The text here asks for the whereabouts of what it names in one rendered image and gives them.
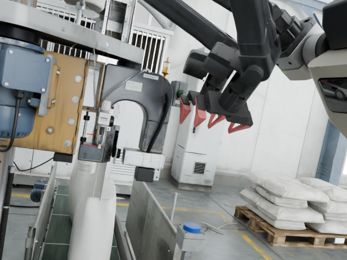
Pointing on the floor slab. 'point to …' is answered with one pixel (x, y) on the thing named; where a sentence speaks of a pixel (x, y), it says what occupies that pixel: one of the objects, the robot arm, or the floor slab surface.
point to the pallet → (274, 232)
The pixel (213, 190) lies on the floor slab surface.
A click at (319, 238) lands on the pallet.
